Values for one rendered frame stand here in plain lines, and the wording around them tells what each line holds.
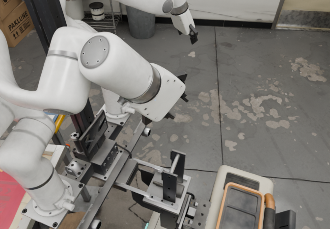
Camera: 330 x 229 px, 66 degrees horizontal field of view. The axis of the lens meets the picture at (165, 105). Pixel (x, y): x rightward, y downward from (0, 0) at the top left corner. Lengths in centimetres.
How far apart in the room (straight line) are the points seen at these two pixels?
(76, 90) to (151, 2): 53
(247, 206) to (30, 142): 78
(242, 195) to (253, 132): 159
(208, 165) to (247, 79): 133
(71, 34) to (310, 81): 324
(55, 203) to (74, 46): 60
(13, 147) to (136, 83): 41
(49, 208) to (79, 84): 59
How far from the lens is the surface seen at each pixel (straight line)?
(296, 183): 245
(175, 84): 49
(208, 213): 114
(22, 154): 71
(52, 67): 41
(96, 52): 36
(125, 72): 37
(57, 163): 123
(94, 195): 222
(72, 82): 40
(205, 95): 288
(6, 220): 122
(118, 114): 111
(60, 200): 91
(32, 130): 74
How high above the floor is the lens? 195
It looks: 46 degrees down
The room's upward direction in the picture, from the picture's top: straight up
